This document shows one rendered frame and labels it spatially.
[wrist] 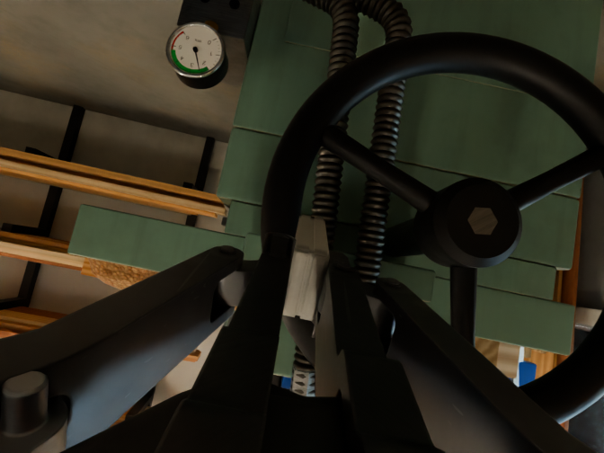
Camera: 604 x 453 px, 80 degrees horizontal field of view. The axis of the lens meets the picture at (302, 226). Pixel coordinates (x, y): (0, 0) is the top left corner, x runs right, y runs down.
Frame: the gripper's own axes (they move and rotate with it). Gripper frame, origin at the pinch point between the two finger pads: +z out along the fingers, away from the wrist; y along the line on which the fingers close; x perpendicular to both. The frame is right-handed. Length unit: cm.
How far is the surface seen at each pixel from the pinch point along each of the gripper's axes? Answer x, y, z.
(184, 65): 10.6, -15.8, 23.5
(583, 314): -44, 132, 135
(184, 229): -7.2, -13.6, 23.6
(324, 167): 3.7, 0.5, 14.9
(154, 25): 38, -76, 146
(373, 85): 10.3, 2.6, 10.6
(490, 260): 0.7, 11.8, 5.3
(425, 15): 23.8, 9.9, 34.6
